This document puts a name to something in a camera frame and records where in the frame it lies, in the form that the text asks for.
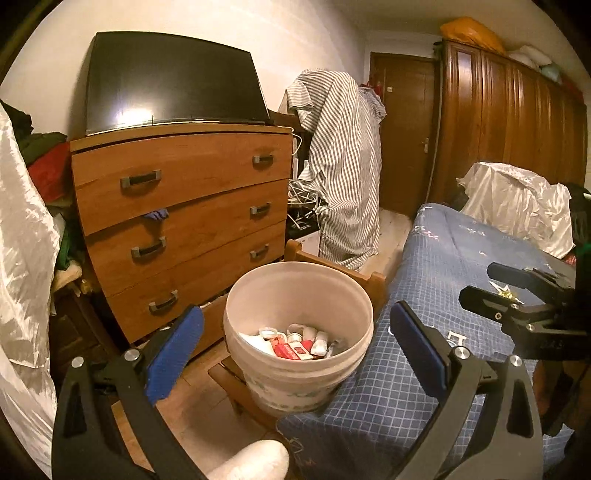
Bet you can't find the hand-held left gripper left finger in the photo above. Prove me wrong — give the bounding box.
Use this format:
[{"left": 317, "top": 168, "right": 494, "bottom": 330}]
[{"left": 51, "top": 304, "right": 206, "bottom": 480}]

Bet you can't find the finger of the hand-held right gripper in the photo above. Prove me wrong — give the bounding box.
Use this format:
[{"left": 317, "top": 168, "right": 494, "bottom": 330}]
[
  {"left": 488, "top": 262, "right": 575, "bottom": 291},
  {"left": 459, "top": 285, "right": 552, "bottom": 330}
]

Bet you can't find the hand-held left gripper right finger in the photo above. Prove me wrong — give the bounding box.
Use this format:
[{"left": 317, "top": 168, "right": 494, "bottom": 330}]
[{"left": 389, "top": 301, "right": 546, "bottom": 480}]

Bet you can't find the white plastic bucket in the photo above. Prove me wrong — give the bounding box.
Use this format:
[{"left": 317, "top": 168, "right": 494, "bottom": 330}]
[{"left": 223, "top": 261, "right": 375, "bottom": 414}]

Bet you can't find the person's left hand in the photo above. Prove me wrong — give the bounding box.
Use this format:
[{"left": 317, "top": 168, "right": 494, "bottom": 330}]
[{"left": 205, "top": 440, "right": 291, "bottom": 480}]

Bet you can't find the blue star print bedsheet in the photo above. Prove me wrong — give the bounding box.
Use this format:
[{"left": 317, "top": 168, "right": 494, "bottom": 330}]
[{"left": 276, "top": 203, "right": 578, "bottom": 480}]

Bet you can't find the wooden stool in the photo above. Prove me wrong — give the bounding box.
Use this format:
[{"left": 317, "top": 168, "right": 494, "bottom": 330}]
[{"left": 191, "top": 239, "right": 389, "bottom": 430}]

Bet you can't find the white satin cloth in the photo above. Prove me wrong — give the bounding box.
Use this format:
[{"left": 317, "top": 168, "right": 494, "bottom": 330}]
[{"left": 457, "top": 161, "right": 573, "bottom": 259}]

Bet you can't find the wooden chest of drawers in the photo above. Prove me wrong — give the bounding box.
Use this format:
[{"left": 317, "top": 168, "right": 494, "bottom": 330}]
[{"left": 69, "top": 121, "right": 296, "bottom": 347}]

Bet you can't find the brown wooden wardrobe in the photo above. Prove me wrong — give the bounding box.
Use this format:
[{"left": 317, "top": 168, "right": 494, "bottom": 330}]
[{"left": 431, "top": 39, "right": 589, "bottom": 217}]

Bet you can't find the black and white box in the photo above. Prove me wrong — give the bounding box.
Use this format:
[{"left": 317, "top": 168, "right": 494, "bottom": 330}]
[{"left": 286, "top": 210, "right": 321, "bottom": 259}]

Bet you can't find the large white satin sheet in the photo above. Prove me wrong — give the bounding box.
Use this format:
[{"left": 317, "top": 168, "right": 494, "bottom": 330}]
[{"left": 0, "top": 104, "right": 63, "bottom": 478}]

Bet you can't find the brown wooden door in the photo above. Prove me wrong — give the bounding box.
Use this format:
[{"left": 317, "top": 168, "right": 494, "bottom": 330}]
[{"left": 369, "top": 52, "right": 439, "bottom": 217}]

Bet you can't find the grey striped cloth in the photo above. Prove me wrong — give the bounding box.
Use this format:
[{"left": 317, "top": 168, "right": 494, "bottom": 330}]
[{"left": 284, "top": 69, "right": 387, "bottom": 272}]

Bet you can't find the white pillow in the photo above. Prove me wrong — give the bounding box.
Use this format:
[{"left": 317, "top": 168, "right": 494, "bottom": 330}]
[{"left": 508, "top": 45, "right": 552, "bottom": 70}]

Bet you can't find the pile of folded clothes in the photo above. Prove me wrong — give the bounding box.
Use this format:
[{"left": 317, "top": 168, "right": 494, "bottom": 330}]
[{"left": 2, "top": 104, "right": 81, "bottom": 287}]

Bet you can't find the orange bag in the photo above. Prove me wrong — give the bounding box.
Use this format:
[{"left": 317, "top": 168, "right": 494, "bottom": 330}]
[{"left": 440, "top": 17, "right": 506, "bottom": 54}]

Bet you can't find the black flat screen television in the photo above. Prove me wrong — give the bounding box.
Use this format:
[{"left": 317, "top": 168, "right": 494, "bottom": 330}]
[{"left": 85, "top": 31, "right": 271, "bottom": 136}]

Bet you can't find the tangle of white cables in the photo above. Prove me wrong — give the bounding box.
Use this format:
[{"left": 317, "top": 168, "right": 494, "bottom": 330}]
[{"left": 287, "top": 129, "right": 324, "bottom": 217}]

